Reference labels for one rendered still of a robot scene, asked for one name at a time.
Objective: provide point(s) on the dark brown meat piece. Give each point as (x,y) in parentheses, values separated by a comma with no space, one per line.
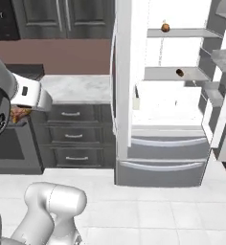
(180,72)

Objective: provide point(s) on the black wall appliance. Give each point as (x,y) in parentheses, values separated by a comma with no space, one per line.
(1,17)

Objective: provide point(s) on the white left fridge door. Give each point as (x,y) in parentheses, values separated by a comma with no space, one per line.
(123,63)

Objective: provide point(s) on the grey fridge drawer front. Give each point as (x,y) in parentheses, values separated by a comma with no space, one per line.
(169,150)
(159,173)

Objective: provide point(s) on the orange-brown chicken drumstick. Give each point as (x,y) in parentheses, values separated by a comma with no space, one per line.
(19,114)

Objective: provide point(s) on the white fridge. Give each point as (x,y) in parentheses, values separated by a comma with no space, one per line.
(169,105)

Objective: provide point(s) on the white right fridge door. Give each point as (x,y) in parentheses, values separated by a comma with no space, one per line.
(225,95)

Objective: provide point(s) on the white fridge door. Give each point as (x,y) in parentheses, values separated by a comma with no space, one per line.
(225,95)
(123,63)

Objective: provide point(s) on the dark grey cupboard door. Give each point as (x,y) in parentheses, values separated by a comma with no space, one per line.
(38,16)
(89,16)

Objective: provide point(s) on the small white carton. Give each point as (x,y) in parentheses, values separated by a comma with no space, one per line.
(136,102)

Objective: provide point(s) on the black hob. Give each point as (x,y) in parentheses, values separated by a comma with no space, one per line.
(27,71)

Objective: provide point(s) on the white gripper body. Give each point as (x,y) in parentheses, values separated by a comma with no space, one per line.
(45,101)

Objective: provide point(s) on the dark grey drawer front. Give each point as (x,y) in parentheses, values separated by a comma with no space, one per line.
(86,114)
(89,135)
(94,157)

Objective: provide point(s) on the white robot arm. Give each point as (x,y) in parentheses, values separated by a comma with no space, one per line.
(44,207)

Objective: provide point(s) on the brown round vegetable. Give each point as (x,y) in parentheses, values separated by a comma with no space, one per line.
(165,27)

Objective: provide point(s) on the grey fridge rack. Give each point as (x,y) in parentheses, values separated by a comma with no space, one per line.
(182,33)
(162,74)

